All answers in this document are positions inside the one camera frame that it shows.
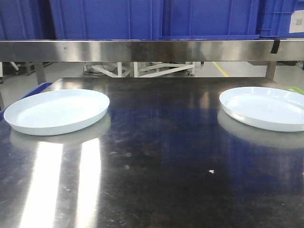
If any light blue plate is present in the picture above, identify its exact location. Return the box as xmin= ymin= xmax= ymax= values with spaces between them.
xmin=219 ymin=86 xmax=304 ymax=132
xmin=4 ymin=89 xmax=110 ymax=136

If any blue plastic bin right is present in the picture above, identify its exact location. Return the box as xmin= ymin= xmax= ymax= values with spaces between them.
xmin=162 ymin=0 xmax=259 ymax=40

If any blue plastic bin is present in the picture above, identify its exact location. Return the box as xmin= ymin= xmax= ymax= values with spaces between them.
xmin=0 ymin=0 xmax=55 ymax=40
xmin=162 ymin=0 xmax=259 ymax=40
xmin=50 ymin=0 xmax=163 ymax=40

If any blue bin beside table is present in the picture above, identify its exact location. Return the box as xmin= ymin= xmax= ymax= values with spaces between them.
xmin=0 ymin=82 xmax=52 ymax=121

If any blue plastic bin centre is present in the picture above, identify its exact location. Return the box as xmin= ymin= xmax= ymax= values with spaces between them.
xmin=50 ymin=0 xmax=163 ymax=40

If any black tape strip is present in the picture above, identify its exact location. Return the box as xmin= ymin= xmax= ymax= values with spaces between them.
xmin=270 ymin=39 xmax=280 ymax=54

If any blue labelled bin far right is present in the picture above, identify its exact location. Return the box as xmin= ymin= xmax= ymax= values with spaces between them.
xmin=257 ymin=0 xmax=304 ymax=38

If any blue plastic bin left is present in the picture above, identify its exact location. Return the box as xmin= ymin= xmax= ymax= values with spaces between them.
xmin=0 ymin=0 xmax=55 ymax=40

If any white metal frame cart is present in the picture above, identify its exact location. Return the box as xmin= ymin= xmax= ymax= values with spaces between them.
xmin=83 ymin=62 xmax=196 ymax=77

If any stainless steel shelf rail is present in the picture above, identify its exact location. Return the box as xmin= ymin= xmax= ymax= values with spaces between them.
xmin=0 ymin=39 xmax=304 ymax=62

